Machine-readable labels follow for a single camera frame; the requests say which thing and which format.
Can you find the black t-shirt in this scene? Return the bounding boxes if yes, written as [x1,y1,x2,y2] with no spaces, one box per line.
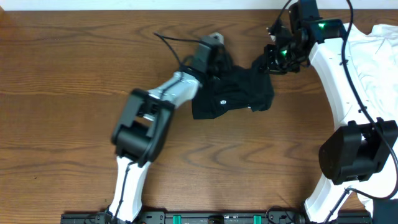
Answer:
[192,56,274,119]

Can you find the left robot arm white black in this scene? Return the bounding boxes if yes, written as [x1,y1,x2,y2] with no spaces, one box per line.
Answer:
[105,45,232,223]

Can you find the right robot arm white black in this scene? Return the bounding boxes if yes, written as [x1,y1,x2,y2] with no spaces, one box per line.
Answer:
[264,18,397,223]

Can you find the white garment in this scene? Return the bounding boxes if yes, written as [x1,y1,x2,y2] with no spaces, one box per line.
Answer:
[347,24,397,197]

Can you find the dark object bottom right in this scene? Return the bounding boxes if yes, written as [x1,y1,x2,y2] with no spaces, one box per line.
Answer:
[373,199,398,224]

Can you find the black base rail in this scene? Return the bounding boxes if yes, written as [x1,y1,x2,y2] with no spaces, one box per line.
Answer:
[60,208,373,224]

